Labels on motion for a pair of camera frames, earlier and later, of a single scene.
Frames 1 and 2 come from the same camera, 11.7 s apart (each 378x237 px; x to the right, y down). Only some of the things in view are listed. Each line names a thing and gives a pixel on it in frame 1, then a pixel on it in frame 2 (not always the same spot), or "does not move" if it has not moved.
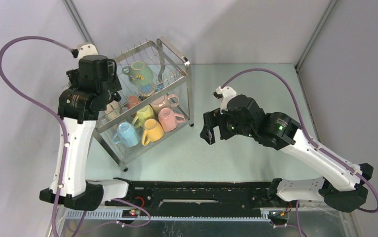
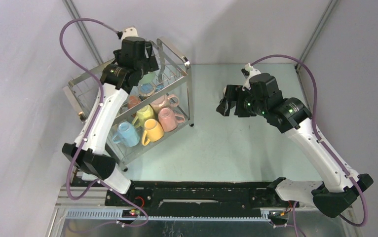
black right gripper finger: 212,119 to 229,95
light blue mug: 126,135 does not move
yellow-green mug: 138,120 does not move
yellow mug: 153,132 does not move
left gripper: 113,82 to 150,63
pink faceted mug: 169,120 does not move
